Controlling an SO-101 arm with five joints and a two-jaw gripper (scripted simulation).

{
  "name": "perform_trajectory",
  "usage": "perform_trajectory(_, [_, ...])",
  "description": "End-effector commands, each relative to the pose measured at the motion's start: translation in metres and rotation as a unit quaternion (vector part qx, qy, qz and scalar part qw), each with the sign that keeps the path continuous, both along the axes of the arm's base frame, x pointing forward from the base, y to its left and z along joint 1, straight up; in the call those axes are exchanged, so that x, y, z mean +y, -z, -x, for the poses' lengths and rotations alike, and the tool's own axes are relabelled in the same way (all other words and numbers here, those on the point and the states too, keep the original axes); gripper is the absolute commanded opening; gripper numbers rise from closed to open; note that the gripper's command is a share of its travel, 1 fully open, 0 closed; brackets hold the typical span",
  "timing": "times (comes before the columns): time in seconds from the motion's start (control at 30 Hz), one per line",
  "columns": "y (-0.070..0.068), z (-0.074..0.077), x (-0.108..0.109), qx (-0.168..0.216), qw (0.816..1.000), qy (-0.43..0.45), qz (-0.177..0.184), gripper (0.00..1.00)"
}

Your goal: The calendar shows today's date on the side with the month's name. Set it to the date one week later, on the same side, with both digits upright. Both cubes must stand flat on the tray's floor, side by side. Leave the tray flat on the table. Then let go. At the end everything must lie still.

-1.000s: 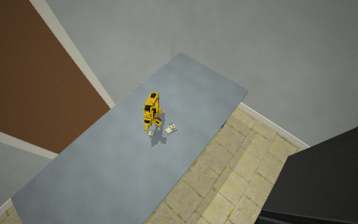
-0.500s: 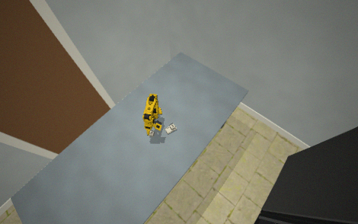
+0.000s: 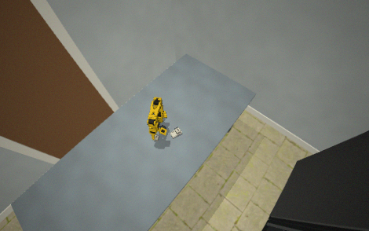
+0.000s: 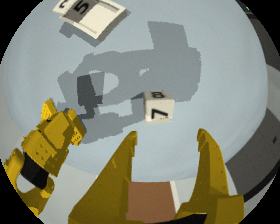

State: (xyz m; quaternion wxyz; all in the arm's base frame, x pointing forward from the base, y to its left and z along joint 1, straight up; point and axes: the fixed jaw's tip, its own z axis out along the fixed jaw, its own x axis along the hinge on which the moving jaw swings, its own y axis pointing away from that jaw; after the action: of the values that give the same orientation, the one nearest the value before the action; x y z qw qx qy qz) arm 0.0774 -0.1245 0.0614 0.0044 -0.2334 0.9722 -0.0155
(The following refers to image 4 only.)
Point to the white number cube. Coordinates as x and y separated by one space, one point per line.
158 107
74 9

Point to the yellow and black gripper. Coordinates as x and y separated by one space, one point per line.
106 201

